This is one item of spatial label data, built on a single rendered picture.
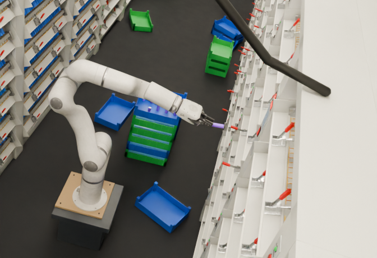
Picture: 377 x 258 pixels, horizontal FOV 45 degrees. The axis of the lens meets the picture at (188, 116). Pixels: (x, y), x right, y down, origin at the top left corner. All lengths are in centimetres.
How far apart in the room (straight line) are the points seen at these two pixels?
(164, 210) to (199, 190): 33
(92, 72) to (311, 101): 112
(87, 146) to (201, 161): 133
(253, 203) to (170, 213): 162
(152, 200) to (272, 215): 195
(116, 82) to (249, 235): 96
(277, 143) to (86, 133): 113
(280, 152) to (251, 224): 23
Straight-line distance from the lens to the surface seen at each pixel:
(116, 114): 361
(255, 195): 148
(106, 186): 271
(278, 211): 119
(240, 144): 222
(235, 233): 162
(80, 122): 222
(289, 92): 147
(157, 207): 305
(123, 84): 202
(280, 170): 131
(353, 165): 105
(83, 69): 204
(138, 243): 287
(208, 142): 359
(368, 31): 167
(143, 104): 312
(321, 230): 88
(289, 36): 197
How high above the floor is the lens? 237
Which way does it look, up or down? 39 degrees down
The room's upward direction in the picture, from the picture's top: 18 degrees clockwise
